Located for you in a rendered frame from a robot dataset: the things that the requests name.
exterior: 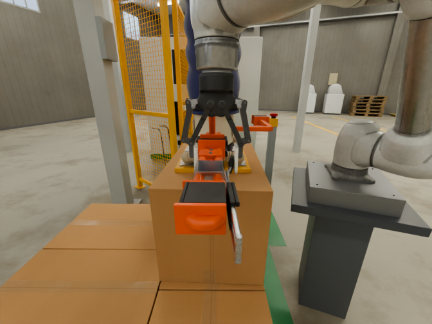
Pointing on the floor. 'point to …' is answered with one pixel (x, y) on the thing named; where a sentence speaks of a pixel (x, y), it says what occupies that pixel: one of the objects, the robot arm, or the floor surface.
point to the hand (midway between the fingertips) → (216, 161)
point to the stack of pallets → (367, 105)
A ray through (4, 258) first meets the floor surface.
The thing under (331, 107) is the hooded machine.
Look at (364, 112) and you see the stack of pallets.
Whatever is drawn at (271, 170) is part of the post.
